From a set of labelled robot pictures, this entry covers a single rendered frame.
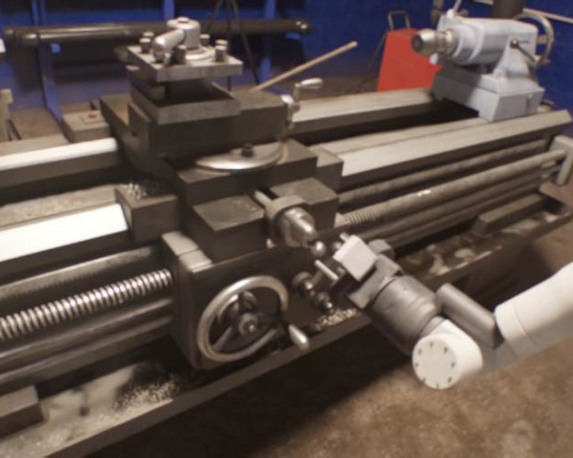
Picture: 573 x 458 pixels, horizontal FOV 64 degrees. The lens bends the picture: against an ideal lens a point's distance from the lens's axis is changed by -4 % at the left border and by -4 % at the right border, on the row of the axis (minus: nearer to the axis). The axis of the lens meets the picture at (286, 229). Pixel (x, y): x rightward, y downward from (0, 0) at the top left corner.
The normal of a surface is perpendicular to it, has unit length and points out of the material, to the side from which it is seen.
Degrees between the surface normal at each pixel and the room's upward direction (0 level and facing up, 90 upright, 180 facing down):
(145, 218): 90
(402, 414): 0
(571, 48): 90
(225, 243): 90
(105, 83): 90
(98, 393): 0
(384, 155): 36
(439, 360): 70
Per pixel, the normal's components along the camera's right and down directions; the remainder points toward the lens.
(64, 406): 0.10, -0.84
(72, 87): 0.58, 0.48
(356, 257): 0.27, 0.18
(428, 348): -0.73, -0.05
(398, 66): -0.57, 0.39
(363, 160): 0.41, -0.40
